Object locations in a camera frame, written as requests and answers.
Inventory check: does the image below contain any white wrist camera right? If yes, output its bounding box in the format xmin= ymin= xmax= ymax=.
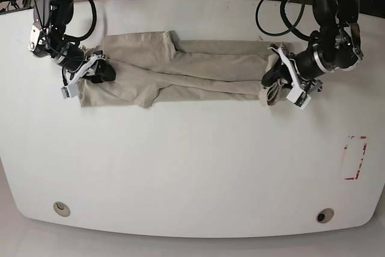
xmin=61 ymin=54 xmax=104 ymax=99

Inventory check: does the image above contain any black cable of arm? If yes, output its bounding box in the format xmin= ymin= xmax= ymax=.
xmin=254 ymin=0 xmax=319 ymax=41
xmin=63 ymin=0 xmax=97 ymax=43

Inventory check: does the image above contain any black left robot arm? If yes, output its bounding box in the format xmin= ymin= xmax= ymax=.
xmin=262 ymin=0 xmax=363 ymax=92

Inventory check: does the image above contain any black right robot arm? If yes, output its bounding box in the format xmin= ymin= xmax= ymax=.
xmin=29 ymin=0 xmax=97 ymax=77

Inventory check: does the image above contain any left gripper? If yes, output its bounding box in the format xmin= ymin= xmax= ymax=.
xmin=261 ymin=45 xmax=328 ymax=87

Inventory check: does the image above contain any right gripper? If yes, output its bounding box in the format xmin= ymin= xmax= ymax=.
xmin=51 ymin=43 xmax=116 ymax=84

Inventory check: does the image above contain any right table grommet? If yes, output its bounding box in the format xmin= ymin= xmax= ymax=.
xmin=316 ymin=208 xmax=334 ymax=224

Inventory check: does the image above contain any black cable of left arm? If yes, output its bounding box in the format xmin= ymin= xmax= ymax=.
xmin=254 ymin=0 xmax=319 ymax=41

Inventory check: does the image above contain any left table grommet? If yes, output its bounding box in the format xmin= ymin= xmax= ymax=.
xmin=53 ymin=202 xmax=70 ymax=217

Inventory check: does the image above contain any table grommet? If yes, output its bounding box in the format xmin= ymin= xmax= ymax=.
xmin=53 ymin=202 xmax=70 ymax=217
xmin=316 ymin=208 xmax=334 ymax=224

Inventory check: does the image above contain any beige T-shirt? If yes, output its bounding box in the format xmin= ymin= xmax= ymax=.
xmin=78 ymin=31 xmax=289 ymax=108

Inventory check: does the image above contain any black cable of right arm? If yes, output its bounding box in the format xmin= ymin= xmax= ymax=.
xmin=63 ymin=0 xmax=97 ymax=43

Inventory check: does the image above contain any red tape rectangle marking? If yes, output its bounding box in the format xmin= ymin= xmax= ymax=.
xmin=341 ymin=135 xmax=368 ymax=181

